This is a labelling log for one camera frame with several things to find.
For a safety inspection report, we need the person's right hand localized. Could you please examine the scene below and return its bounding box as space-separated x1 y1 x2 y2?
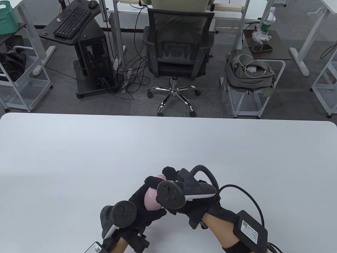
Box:
157 167 239 230

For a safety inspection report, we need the person's left hand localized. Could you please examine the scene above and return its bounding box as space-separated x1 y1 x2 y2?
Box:
103 176 168 247

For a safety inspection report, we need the pink thermos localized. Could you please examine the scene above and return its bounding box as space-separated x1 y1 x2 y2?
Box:
144 188 163 211

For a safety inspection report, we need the person's left forearm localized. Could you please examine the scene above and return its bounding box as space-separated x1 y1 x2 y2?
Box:
112 236 129 253

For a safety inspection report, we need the person's right forearm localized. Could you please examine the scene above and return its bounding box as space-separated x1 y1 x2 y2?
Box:
202 213 250 253

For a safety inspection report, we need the grey handheld controller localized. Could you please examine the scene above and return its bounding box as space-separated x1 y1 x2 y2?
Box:
157 165 219 211
100 201 137 239

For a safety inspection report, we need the black wrist sensor box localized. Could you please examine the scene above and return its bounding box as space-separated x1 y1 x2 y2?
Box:
86 242 106 253
233 210 268 248

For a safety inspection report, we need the white power strip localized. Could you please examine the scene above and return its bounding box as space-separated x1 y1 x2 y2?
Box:
122 68 132 93

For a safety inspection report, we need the grey backpack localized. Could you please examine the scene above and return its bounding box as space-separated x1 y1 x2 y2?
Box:
225 50 276 93

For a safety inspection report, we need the black mesh office chair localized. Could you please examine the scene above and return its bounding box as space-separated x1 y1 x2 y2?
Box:
142 8 215 117

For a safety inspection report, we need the black computer tower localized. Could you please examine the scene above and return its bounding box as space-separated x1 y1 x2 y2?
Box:
75 22 116 89

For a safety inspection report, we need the black smartphone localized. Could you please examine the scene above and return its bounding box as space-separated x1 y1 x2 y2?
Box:
249 44 273 52

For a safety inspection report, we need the dark brown side table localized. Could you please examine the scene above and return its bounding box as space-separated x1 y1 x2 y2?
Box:
242 29 293 61
0 23 27 53

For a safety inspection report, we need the crumpled white plastic bag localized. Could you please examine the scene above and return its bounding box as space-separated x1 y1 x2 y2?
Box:
252 30 271 44

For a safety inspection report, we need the black rolling computer cart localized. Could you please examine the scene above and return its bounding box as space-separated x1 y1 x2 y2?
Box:
39 0 117 99

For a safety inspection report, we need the white desk with T-leg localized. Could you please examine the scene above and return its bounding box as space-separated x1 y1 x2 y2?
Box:
13 0 56 76
289 0 337 77

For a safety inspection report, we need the black bag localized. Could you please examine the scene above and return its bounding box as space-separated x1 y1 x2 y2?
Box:
0 51 27 82

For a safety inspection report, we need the clear bottle with green label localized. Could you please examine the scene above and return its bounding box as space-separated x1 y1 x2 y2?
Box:
259 7 276 35

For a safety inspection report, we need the long white desk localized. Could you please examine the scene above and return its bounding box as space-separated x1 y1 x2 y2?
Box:
101 0 266 71

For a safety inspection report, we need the black keyboard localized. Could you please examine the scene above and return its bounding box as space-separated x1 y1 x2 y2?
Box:
53 6 92 38

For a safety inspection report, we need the green plastic basket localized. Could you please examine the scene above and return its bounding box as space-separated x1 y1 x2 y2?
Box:
0 1 19 35

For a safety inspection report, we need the black sensor cable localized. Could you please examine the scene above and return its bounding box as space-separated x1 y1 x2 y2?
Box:
218 184 283 253

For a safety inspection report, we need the black wrist strap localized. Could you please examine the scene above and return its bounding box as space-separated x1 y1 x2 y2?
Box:
222 240 249 253

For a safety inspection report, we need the white wire rolling cart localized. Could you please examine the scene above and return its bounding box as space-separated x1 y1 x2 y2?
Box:
311 42 337 118
0 46 53 112
221 60 286 118

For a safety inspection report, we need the bundle of black floor cables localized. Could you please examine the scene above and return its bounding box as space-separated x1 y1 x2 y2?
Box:
105 5 158 100

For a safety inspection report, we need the white charging cable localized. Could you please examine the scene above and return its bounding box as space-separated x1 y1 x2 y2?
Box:
236 54 271 78

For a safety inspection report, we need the beige wooden rail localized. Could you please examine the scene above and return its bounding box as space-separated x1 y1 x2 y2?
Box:
213 4 242 13

